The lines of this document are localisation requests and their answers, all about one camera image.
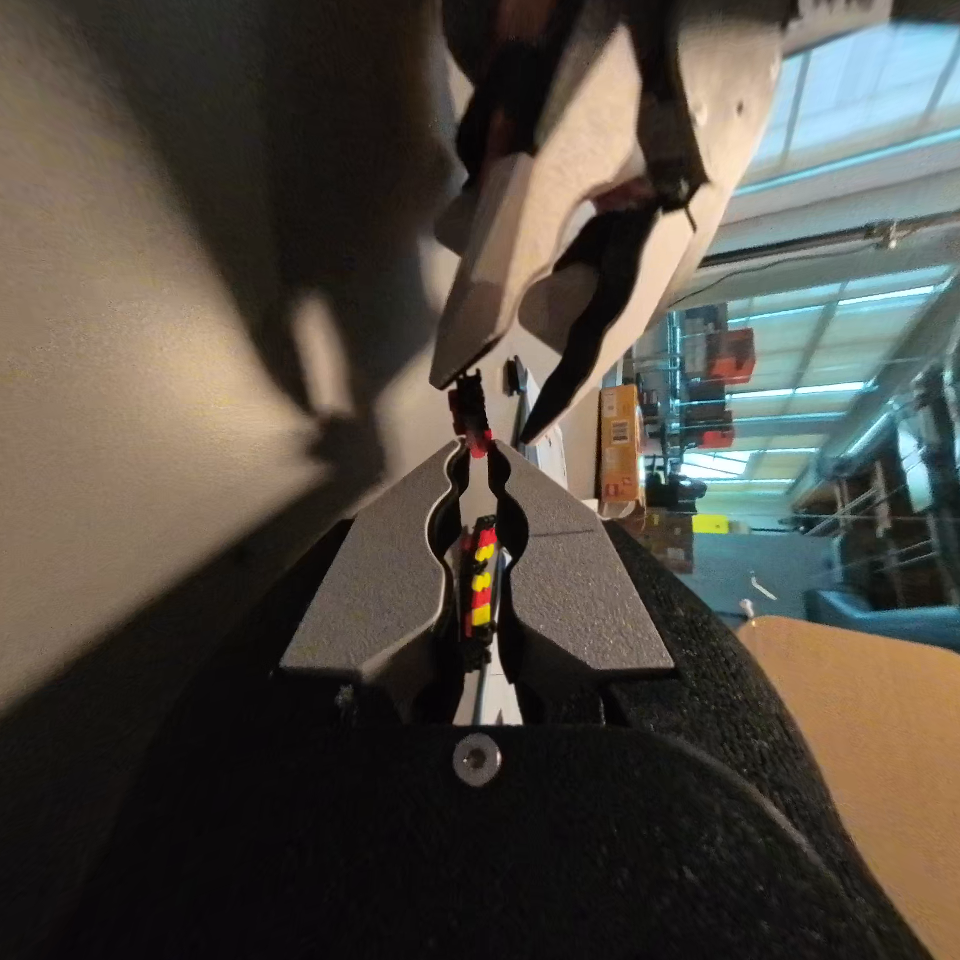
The orange cardboard box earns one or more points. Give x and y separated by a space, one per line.
621 442

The building instruction booklet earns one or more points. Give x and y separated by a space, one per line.
546 454

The small black block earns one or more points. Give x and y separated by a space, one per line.
514 375

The large glass window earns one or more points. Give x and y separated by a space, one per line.
847 150

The yellow sign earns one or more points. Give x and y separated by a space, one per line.
712 523

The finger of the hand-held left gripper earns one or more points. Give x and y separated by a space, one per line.
570 150
735 112

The red and black brick assembly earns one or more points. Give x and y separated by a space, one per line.
469 409

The red round toy stud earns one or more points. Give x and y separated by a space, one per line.
480 444

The black yellow red brick assembly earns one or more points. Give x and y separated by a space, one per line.
480 592

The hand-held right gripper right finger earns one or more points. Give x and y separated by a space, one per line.
585 592

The light wooden tabletop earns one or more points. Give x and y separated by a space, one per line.
862 750

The brown cardboard boxes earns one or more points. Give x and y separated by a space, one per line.
667 544

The shelf with red crates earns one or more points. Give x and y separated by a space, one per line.
705 375

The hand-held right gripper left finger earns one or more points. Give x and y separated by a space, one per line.
375 585

